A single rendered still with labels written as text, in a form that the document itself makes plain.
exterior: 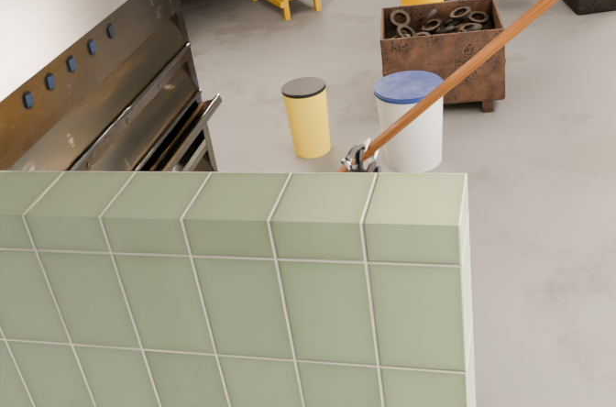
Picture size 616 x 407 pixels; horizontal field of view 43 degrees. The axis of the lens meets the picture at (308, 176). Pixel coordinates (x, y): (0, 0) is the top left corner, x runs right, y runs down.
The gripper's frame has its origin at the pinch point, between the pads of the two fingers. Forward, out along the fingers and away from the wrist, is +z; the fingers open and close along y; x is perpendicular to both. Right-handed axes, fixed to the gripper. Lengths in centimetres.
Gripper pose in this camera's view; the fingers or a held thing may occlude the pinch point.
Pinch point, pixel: (368, 150)
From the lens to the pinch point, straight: 227.1
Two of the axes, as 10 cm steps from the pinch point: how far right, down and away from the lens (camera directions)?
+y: 7.3, 6.6, 2.0
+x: 6.4, -5.5, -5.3
